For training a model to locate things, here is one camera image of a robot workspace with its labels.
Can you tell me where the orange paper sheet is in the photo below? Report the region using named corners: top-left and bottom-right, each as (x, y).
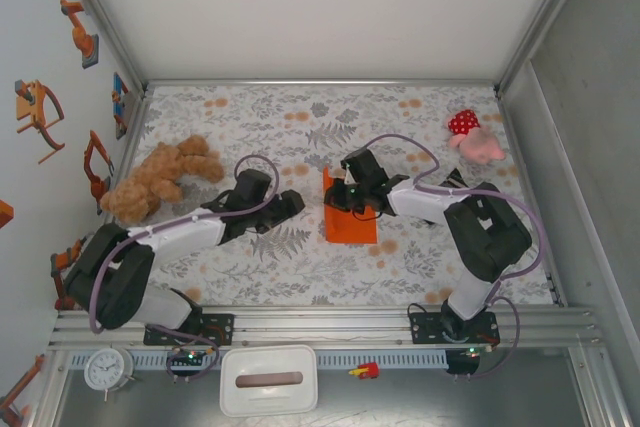
top-left (319, 165), bottom-right (380, 246)

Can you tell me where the floral print tablecloth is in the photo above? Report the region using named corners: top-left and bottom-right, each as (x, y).
top-left (94, 84), bottom-right (556, 307)

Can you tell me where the black white striped sock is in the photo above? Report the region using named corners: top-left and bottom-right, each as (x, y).
top-left (437, 166), bottom-right (469, 189)

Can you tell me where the brown teddy bear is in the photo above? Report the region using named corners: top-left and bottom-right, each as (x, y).
top-left (99, 134), bottom-right (226, 224)

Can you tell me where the pink plush toy red dress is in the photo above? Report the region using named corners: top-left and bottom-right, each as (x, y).
top-left (446, 109), bottom-right (506, 166)

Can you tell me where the small circuit board green light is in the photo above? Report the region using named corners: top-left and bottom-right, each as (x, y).
top-left (168, 346), bottom-right (210, 367)
top-left (447, 344), bottom-right (490, 374)

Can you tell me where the blue orange machine sticker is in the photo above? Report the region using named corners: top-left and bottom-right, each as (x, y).
top-left (112, 71), bottom-right (132, 141)

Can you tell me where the white tissue box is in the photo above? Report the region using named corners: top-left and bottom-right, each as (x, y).
top-left (219, 344), bottom-right (320, 417)

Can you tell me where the white alarm clock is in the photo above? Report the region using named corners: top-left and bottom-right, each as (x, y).
top-left (83, 346), bottom-right (136, 402)

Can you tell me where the orange claw gripper sticker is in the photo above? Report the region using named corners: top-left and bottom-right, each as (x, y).
top-left (13, 79), bottom-right (66, 164)

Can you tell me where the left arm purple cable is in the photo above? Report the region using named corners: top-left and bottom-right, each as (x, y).
top-left (88, 154), bottom-right (281, 384)

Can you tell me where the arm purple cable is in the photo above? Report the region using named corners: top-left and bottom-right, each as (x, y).
top-left (88, 154), bottom-right (281, 384)
top-left (362, 133), bottom-right (546, 381)

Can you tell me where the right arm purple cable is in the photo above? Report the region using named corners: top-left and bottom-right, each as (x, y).
top-left (362, 133), bottom-right (546, 381)

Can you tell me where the aluminium back rail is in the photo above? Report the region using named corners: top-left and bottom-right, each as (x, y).
top-left (144, 78), bottom-right (501, 89)

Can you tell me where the aluminium front rail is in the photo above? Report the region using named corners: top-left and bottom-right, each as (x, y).
top-left (47, 304), bottom-right (609, 351)

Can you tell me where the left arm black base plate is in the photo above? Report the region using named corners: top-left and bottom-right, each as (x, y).
top-left (143, 313), bottom-right (236, 347)

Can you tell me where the aluminium side rail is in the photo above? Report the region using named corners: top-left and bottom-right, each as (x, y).
top-left (82, 89), bottom-right (154, 308)
top-left (494, 89), bottom-right (569, 308)

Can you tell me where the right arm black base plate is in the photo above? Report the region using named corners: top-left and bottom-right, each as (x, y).
top-left (408, 311), bottom-right (501, 346)

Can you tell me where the white slotted cable duct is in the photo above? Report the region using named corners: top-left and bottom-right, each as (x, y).
top-left (67, 350), bottom-right (449, 369)

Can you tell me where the aluminium frame post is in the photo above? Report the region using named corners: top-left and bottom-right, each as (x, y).
top-left (57, 0), bottom-right (151, 98)
top-left (492, 0), bottom-right (601, 98)

